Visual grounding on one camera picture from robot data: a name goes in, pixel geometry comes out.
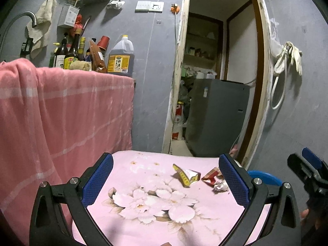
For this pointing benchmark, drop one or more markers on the grey washing machine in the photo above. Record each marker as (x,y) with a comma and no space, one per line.
(216,116)

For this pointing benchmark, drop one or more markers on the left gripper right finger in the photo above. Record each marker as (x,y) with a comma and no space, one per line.
(237,179)

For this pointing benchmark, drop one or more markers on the blue plastic bucket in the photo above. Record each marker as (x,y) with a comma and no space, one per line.
(267,178)

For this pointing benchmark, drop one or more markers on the white yellow carton box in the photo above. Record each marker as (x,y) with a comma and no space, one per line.
(187,176)

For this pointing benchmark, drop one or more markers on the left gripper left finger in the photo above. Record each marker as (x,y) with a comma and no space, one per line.
(93,179)

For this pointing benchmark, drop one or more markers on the red carton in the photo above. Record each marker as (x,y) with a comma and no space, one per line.
(212,177)

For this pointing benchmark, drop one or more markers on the white wall switch panel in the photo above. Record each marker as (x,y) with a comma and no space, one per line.
(148,6)

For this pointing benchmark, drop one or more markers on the beige hanging rag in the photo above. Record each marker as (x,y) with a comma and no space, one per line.
(40,33)

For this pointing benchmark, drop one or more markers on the red cup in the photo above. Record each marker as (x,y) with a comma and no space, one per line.
(103,43)

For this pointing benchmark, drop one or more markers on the white rubber gloves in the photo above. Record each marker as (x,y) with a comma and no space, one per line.
(289,53)

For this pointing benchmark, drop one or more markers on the red white sack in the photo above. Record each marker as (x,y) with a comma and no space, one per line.
(177,129)

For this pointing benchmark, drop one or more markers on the brown sauce pouch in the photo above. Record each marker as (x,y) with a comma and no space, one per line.
(98,62)

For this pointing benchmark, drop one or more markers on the yellow sponge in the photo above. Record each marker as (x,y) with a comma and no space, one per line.
(80,65)

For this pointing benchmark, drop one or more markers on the metal utensil holder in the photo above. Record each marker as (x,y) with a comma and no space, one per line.
(68,16)

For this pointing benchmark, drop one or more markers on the pink plaid cloth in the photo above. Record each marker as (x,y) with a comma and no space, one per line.
(55,123)

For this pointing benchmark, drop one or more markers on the large vinegar jug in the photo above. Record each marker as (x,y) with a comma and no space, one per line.
(121,58)

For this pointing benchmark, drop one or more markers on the metal faucet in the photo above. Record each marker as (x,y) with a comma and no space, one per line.
(14,34)

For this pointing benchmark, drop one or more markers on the pink floral table cloth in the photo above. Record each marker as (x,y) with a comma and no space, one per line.
(143,202)

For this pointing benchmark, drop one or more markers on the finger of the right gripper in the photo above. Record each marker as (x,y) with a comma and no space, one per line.
(312,158)

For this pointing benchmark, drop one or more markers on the dark soy sauce bottle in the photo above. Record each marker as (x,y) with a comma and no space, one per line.
(72,54)

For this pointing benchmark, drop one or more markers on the orange wall hook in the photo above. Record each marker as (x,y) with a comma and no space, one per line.
(175,9)

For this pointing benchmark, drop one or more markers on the silver foil wrapper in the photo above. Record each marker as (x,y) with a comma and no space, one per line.
(220,186)

